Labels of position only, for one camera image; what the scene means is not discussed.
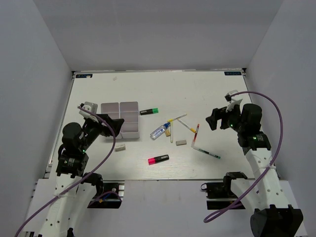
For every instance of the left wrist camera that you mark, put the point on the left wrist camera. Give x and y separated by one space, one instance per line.
89 106

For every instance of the red pen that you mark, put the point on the red pen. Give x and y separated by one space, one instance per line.
196 133

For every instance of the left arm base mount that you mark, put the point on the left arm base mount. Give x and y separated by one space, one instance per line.
111 198

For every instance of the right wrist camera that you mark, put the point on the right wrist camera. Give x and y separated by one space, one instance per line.
233 100

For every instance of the blue cap glue bottle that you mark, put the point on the blue cap glue bottle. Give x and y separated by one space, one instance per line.
159 131

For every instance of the grey eraser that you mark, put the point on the grey eraser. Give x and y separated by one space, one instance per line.
181 142

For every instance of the white pen vertical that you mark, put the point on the white pen vertical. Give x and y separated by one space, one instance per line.
171 132

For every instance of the right white organizer tray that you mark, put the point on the right white organizer tray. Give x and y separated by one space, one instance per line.
129 111

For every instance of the white pen orange tip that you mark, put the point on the white pen orange tip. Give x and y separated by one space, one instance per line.
188 127

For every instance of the white eraser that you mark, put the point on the white eraser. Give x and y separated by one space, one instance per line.
120 147

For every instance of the pink highlighter marker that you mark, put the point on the pink highlighter marker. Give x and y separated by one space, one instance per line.
158 159

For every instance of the green ink pen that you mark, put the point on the green ink pen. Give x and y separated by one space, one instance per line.
203 151

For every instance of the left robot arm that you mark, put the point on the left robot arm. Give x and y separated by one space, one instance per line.
75 188

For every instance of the white pen yellow band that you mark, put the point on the white pen yellow band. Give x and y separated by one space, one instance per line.
178 117

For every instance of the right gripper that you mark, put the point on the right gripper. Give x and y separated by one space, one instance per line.
221 113

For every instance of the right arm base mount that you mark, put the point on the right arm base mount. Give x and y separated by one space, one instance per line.
219 194

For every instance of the right blue table label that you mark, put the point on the right blue table label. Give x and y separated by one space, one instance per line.
232 73

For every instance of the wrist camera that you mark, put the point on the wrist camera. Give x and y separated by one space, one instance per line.
233 100
89 106

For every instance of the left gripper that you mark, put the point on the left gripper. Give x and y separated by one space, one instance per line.
116 123

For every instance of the blue table label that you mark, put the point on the blue table label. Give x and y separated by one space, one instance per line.
83 76
232 73

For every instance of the left blue table label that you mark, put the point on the left blue table label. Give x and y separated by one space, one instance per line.
83 76

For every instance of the green highlighter marker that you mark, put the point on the green highlighter marker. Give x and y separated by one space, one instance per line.
149 111

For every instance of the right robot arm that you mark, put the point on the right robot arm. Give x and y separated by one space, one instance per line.
272 213

